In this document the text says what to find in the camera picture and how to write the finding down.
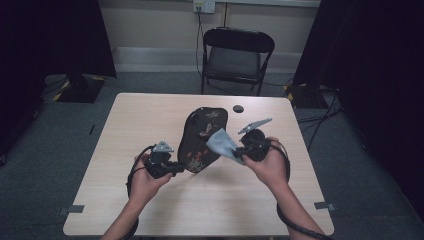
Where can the black curtain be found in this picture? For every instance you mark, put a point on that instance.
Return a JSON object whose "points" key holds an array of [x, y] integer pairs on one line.
{"points": [[373, 66], [50, 40]]}

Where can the person's right hand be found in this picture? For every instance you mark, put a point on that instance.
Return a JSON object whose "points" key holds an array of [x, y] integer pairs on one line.
{"points": [[270, 170]]}

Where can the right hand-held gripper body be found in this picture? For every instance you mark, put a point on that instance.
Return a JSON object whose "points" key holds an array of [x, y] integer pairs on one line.
{"points": [[255, 145]]}

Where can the white wall socket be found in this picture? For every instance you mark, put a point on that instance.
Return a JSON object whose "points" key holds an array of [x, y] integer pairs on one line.
{"points": [[204, 6]]}

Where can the black stand base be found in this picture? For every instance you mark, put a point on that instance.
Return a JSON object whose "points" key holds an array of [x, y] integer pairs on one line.
{"points": [[83, 90], [301, 96]]}

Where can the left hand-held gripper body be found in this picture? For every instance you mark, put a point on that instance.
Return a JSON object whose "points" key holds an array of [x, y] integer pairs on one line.
{"points": [[157, 165]]}

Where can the black round table grommet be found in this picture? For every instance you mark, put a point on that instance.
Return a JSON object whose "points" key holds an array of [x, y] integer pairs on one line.
{"points": [[238, 109]]}

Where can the grey cleaning cloth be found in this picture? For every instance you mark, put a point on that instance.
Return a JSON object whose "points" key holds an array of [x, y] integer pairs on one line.
{"points": [[221, 145]]}

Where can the person's left hand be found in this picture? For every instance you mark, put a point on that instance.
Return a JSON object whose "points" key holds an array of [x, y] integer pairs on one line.
{"points": [[146, 185]]}

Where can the black folding chair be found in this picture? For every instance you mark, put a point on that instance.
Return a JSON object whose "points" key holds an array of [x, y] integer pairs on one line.
{"points": [[237, 56]]}

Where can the grey tape strip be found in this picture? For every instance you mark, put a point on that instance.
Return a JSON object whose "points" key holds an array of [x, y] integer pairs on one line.
{"points": [[75, 209], [323, 205]]}

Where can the black floral lacquer plate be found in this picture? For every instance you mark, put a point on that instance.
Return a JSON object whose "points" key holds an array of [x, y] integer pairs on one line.
{"points": [[202, 140]]}

